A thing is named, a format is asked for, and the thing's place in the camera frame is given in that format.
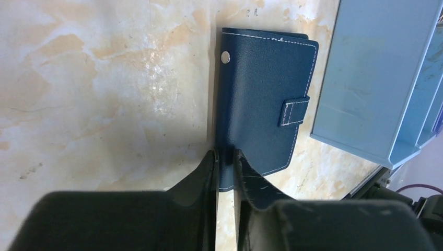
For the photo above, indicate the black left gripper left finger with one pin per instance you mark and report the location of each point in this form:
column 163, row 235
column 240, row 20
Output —
column 181, row 218

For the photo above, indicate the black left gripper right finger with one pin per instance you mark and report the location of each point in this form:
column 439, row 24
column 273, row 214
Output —
column 268, row 219

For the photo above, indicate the dark blue leather card holder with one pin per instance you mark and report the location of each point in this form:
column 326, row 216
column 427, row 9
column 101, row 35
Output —
column 262, row 98

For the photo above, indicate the light blue drawer organizer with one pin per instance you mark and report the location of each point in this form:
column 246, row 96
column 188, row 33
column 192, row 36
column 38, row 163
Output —
column 377, row 51

